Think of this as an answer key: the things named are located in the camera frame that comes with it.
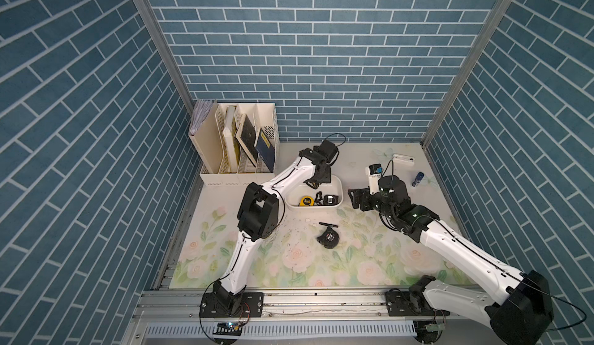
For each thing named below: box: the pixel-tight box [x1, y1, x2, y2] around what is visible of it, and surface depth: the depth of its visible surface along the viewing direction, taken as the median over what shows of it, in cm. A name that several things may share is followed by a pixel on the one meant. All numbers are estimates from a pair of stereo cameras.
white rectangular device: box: [392, 153, 415, 167], surface depth 114 cm
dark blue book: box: [254, 127, 276, 173], surface depth 106 cm
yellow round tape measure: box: [300, 195, 315, 207], surface depth 98 cm
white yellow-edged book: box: [222, 105, 239, 173], surface depth 97 cm
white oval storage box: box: [284, 174, 344, 211], surface depth 98 cm
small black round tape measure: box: [323, 194, 339, 205], surface depth 98 cm
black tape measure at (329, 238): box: [316, 222, 340, 250], surface depth 86 cm
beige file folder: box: [188, 99, 224, 175], surface depth 91 cm
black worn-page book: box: [235, 113, 258, 168], surface depth 101 cm
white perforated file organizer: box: [200, 102, 280, 186], surface depth 103 cm
